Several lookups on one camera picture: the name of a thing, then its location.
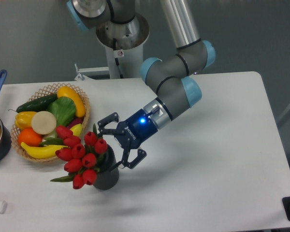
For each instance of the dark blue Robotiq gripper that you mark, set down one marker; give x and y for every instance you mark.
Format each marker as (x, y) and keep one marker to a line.
(137, 130)

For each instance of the red tulip bouquet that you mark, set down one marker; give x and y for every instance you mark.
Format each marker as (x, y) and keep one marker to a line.
(82, 158)

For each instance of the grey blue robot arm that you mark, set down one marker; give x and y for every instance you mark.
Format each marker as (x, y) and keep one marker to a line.
(169, 79)

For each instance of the dark grey ribbed vase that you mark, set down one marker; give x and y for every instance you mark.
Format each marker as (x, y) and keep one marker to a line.
(108, 176)

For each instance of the purple plastic eggplant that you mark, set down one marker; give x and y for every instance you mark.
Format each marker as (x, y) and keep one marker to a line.
(75, 122)

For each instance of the green plastic bok choy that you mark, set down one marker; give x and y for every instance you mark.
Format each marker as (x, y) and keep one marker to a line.
(64, 111)

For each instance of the yellow plastic banana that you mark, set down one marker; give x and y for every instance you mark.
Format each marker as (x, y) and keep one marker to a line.
(47, 148)

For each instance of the yellow plastic squash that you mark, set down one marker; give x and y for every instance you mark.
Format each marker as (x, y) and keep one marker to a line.
(70, 93)

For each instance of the beige round onion slice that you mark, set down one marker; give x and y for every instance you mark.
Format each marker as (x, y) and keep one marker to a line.
(43, 122)

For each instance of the green plastic cucumber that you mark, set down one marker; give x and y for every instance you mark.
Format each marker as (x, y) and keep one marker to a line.
(36, 105)

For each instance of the orange plastic orange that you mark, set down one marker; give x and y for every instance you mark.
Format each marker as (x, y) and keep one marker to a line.
(29, 137)

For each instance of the yellow plastic bell pepper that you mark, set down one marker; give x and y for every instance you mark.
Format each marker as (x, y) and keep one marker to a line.
(23, 119)

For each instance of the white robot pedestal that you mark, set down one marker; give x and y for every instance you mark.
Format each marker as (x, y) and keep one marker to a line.
(123, 44)

